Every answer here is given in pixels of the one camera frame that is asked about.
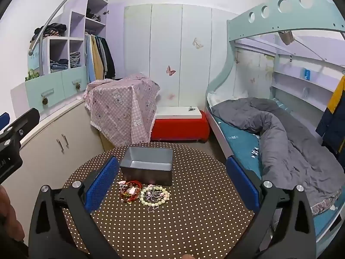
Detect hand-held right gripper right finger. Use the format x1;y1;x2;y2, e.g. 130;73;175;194
224;156;316;259

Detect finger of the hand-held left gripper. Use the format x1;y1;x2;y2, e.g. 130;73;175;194
0;112;10;130
0;108;40;141

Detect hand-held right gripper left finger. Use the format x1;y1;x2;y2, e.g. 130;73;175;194
28;155;122;259

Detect red string bracelet bunch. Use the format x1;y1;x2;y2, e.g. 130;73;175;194
119;180;143;204

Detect grey metal tin box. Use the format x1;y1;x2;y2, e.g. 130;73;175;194
119;146;174;186

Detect silver chain necklace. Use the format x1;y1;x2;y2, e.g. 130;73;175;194
146;190;163;212

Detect pale green bead bracelet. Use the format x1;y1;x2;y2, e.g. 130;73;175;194
139;185;171;205

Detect person's left hand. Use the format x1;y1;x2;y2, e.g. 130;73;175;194
0;186;25;242

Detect beige low cabinet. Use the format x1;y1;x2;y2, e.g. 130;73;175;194
0;96;114;238

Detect teal bed sheet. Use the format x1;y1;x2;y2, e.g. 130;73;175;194
213;113;345;239

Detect green plant decoration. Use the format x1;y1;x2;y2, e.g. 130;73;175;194
25;69;40;82

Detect teal drawer cabinet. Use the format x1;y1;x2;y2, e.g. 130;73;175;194
11;65;88;114

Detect grey duvet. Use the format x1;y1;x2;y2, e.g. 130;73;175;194
211;97;343;213

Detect folded blue jeans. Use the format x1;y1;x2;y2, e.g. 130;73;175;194
49;59;69;73

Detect brown polka-dot tablecloth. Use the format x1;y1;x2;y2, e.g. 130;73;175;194
61;143;273;259

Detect folded grey clothes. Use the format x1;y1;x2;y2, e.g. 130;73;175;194
69;51;81;69

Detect pink bear-print cloth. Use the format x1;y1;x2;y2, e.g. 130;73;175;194
83;73;161;147

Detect red storage bench white lid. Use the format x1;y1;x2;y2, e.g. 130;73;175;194
150;106;210;142

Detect white pillow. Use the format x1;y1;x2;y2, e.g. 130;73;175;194
207;92;250;109

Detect light blue hanging garment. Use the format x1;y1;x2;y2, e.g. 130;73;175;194
85;34;96;84

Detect yellow hanging garment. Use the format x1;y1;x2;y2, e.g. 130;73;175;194
92;35;104;80

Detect pile of dark clothes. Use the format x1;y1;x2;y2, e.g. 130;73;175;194
30;23;67;44

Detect dark hanging coat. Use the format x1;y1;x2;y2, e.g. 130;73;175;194
99;36;116;79

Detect curved metal railing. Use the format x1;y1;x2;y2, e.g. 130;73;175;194
29;0;112;56

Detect navy and yellow jacket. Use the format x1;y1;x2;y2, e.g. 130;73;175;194
315;75;345;162

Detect dark clothes in cubby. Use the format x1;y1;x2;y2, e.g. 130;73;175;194
86;8;102;22

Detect grey metal strut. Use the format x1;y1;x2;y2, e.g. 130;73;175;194
294;39;325;60

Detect brown hanging cloth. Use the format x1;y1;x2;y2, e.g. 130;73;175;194
279;30;294;45

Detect white wardrobe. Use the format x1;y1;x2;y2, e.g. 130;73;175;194
123;3;238;108

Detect purple bedside wall shelf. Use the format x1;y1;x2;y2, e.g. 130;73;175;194
271;54;345;114

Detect teal bunk bed frame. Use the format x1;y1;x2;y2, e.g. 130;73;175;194
206;0;345;249

